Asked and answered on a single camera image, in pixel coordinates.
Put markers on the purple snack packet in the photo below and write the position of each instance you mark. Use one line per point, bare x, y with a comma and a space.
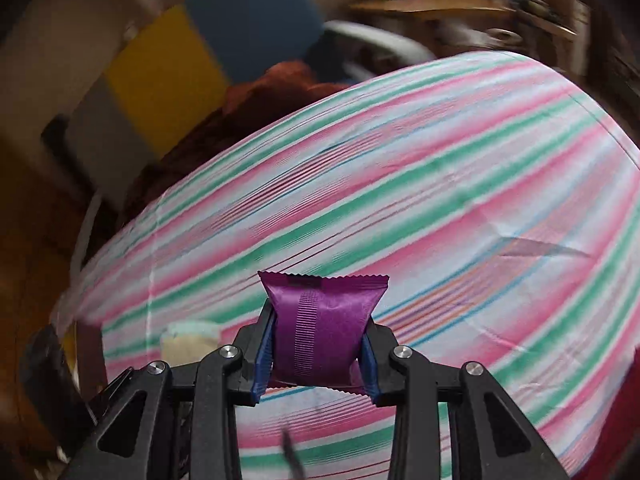
320, 330

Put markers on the wooden desk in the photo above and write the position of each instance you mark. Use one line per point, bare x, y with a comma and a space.
425, 5

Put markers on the cluttered wooden shelf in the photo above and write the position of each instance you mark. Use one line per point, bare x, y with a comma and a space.
550, 5

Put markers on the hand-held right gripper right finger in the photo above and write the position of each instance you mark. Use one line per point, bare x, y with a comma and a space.
369, 365

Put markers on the wooden wardrobe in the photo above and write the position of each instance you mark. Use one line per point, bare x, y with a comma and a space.
35, 240

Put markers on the grey yellow blue chair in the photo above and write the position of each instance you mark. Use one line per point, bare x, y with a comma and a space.
160, 70

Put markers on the yellow green package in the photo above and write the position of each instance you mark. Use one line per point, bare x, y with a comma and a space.
190, 342

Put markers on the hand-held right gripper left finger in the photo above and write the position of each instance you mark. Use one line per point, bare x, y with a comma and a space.
265, 355

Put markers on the dark red cloth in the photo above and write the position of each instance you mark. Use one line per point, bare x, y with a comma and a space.
260, 95

